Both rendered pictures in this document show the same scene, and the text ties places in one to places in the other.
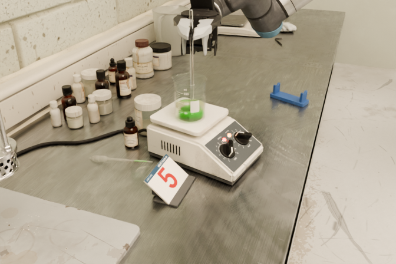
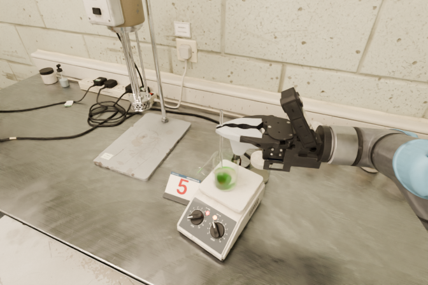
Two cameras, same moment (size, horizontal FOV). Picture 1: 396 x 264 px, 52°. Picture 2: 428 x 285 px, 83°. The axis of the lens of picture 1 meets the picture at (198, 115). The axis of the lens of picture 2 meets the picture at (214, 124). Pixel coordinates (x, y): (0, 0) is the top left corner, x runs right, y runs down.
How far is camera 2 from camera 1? 0.79 m
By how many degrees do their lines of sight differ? 75
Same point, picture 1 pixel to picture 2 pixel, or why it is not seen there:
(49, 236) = (149, 147)
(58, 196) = (183, 145)
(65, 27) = (335, 88)
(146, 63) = not seen: hidden behind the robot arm
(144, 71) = not seen: hidden behind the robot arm
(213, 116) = (224, 198)
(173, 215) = (155, 195)
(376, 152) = not seen: outside the picture
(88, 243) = (139, 160)
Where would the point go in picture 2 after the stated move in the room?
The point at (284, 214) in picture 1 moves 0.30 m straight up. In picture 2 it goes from (137, 267) to (96, 167)
